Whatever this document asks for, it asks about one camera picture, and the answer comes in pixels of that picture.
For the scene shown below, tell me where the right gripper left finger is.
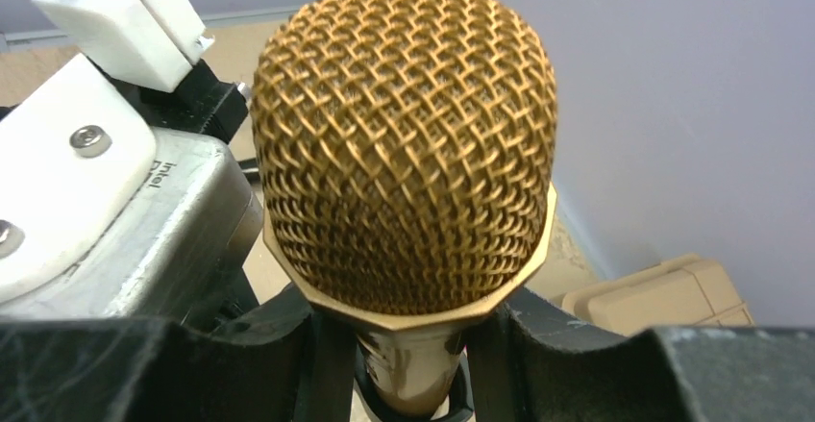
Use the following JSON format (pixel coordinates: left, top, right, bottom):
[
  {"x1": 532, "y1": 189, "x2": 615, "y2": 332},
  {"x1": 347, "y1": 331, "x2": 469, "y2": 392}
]
[{"x1": 1, "y1": 288, "x2": 356, "y2": 421}]

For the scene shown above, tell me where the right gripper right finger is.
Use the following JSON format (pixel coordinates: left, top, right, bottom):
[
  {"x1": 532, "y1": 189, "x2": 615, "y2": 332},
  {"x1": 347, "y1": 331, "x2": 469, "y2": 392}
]
[{"x1": 467, "y1": 289, "x2": 814, "y2": 421}]

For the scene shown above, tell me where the gold microphone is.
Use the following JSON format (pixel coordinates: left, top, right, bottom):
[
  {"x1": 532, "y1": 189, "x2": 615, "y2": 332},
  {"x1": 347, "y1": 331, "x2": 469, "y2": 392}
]
[{"x1": 250, "y1": 0, "x2": 557, "y2": 416}]

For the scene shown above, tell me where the black round-base mic stand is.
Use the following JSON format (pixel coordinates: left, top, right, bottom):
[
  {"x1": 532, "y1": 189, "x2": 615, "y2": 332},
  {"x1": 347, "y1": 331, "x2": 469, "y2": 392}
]
[{"x1": 355, "y1": 345, "x2": 475, "y2": 422}]

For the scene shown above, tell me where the tan plastic case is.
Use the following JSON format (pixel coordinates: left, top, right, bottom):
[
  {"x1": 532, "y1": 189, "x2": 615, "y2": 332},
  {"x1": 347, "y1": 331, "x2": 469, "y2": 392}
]
[{"x1": 559, "y1": 254, "x2": 755, "y2": 335}]

